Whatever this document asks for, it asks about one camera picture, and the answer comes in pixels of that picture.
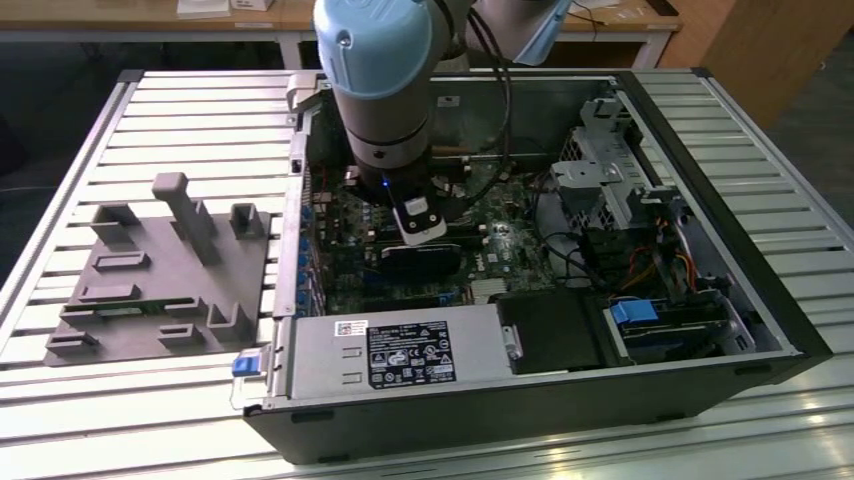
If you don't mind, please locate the black drive bay box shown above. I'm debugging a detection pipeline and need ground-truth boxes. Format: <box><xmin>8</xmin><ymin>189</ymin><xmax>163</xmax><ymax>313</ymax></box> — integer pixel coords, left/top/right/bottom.
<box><xmin>496</xmin><ymin>289</ymin><xmax>612</xmax><ymax>376</ymax></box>

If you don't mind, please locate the grey parts rack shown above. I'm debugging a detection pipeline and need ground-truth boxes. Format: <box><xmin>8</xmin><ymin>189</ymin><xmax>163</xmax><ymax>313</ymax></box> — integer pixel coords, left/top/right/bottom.
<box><xmin>40</xmin><ymin>172</ymin><xmax>275</xmax><ymax>369</ymax></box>

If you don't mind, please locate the black graphics card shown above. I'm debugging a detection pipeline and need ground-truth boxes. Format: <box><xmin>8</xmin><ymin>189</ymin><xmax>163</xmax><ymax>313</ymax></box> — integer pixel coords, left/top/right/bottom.
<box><xmin>376</xmin><ymin>242</ymin><xmax>465</xmax><ymax>276</ymax></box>

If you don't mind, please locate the silver chipset heatsink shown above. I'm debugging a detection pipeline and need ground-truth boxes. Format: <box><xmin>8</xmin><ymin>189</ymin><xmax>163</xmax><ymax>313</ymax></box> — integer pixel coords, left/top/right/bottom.
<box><xmin>469</xmin><ymin>279</ymin><xmax>508</xmax><ymax>301</ymax></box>

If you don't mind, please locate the blue case latch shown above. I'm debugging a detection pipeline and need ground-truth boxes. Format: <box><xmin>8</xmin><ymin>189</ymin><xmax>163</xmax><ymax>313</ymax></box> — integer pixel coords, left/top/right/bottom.
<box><xmin>231</xmin><ymin>349</ymin><xmax>263</xmax><ymax>377</ymax></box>

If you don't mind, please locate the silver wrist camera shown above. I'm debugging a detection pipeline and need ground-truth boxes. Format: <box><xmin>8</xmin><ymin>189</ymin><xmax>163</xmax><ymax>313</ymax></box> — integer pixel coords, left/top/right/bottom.
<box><xmin>389</xmin><ymin>195</ymin><xmax>449</xmax><ymax>248</ymax></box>

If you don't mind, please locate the silver drive cage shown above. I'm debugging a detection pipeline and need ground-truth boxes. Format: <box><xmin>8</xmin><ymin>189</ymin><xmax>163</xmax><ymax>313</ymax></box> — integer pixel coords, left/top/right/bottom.
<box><xmin>547</xmin><ymin>97</ymin><xmax>679</xmax><ymax>232</ymax></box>

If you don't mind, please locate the yellow wire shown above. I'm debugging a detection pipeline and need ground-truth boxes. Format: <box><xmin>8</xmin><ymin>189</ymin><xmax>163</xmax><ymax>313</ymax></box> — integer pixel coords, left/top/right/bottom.
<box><xmin>614</xmin><ymin>259</ymin><xmax>662</xmax><ymax>294</ymax></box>

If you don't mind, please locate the wooden cabinet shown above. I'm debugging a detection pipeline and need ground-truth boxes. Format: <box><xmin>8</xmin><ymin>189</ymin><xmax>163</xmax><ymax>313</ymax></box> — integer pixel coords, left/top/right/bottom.
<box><xmin>656</xmin><ymin>0</ymin><xmax>854</xmax><ymax>130</ymax></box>

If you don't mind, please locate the silver power supply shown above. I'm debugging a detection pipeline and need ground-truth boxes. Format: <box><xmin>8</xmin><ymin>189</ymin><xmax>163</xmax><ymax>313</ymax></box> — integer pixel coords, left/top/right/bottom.
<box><xmin>283</xmin><ymin>304</ymin><xmax>520</xmax><ymax>401</ymax></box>

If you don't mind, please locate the wooden desk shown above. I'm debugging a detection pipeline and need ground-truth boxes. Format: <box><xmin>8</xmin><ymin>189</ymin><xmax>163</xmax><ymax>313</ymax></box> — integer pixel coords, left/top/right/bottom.
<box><xmin>0</xmin><ymin>0</ymin><xmax>686</xmax><ymax>71</ymax></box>

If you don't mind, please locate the green motherboard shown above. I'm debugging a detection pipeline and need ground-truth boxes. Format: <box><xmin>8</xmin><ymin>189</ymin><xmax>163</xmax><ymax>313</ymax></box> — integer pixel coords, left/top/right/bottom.
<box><xmin>303</xmin><ymin>159</ymin><xmax>559</xmax><ymax>316</ymax></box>

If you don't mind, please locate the black PC case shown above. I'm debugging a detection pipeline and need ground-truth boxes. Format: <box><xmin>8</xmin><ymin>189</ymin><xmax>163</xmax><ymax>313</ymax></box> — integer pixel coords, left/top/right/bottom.
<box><xmin>229</xmin><ymin>67</ymin><xmax>835</xmax><ymax>466</ymax></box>

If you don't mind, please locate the hard disk in blue carrier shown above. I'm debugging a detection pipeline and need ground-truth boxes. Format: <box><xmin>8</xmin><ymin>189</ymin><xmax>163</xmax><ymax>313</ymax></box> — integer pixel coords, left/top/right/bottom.
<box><xmin>603</xmin><ymin>298</ymin><xmax>735</xmax><ymax>365</ymax></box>

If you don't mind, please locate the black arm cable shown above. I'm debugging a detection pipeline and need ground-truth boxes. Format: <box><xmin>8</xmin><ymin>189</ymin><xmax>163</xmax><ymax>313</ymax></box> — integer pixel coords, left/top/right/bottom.
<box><xmin>464</xmin><ymin>7</ymin><xmax>516</xmax><ymax>174</ymax></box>

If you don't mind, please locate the orange wire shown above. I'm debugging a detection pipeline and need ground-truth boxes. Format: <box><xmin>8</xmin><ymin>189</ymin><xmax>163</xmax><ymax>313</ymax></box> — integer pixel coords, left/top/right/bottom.
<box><xmin>670</xmin><ymin>249</ymin><xmax>700</xmax><ymax>291</ymax></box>

